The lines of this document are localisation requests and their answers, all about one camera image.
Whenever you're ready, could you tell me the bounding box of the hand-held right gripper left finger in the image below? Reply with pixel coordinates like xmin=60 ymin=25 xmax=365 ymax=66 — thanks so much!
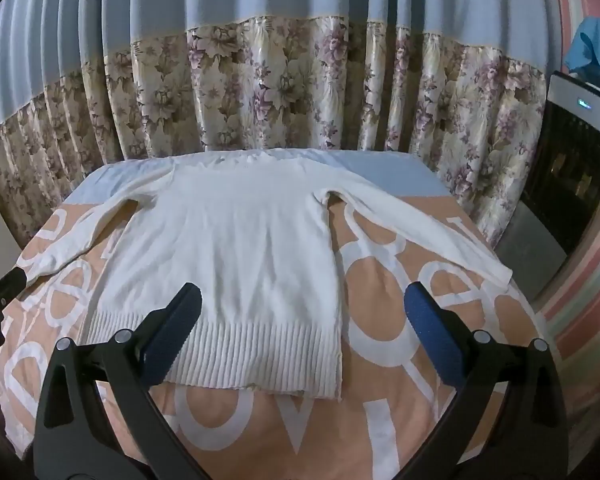
xmin=32 ymin=282 xmax=211 ymax=480

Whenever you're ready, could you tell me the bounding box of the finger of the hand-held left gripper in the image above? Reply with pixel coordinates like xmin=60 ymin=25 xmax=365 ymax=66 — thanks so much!
xmin=0 ymin=266 xmax=29 ymax=311

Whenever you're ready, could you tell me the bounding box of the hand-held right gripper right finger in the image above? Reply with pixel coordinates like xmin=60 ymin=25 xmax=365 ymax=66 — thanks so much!
xmin=395 ymin=281 xmax=568 ymax=480

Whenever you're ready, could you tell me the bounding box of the white knit sweater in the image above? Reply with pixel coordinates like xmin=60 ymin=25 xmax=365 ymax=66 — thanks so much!
xmin=22 ymin=149 xmax=514 ymax=402

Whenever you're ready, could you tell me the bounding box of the printed peach and blue blanket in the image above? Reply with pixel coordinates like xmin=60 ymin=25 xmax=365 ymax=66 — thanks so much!
xmin=0 ymin=150 xmax=563 ymax=480

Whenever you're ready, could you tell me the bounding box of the black white air cooler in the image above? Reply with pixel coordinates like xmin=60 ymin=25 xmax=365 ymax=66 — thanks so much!
xmin=495 ymin=71 xmax=600 ymax=286

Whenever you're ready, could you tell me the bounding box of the floral and blue curtain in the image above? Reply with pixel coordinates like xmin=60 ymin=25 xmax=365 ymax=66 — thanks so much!
xmin=0 ymin=0 xmax=563 ymax=241

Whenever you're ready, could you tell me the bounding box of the blue cloth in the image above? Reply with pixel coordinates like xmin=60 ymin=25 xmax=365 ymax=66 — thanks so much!
xmin=564 ymin=16 xmax=600 ymax=93

